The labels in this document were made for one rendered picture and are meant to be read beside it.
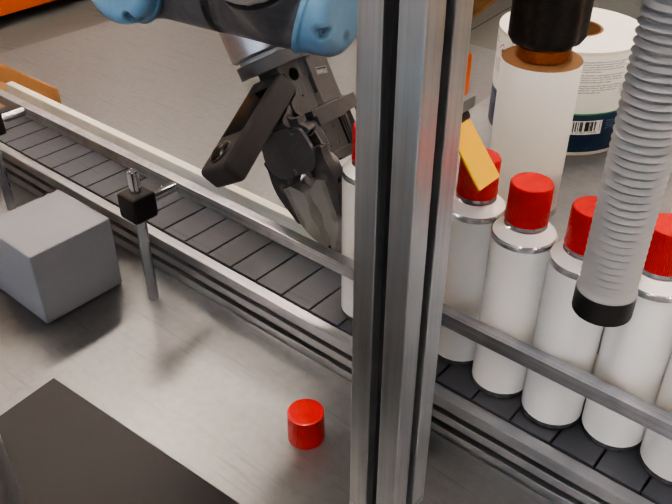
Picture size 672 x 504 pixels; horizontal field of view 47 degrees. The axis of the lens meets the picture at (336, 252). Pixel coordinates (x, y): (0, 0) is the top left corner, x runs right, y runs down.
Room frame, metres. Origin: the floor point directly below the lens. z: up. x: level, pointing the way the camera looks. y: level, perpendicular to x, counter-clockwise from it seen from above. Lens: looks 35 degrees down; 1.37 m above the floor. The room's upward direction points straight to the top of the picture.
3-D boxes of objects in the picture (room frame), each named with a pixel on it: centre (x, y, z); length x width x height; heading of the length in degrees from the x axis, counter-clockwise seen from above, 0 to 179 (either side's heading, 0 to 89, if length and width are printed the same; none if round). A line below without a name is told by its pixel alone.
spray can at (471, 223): (0.55, -0.12, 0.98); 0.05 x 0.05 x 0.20
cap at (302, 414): (0.48, 0.03, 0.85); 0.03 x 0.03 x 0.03
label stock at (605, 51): (1.04, -0.33, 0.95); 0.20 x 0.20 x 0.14
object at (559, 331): (0.47, -0.19, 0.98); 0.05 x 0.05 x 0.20
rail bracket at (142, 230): (0.71, 0.19, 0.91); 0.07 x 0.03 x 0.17; 140
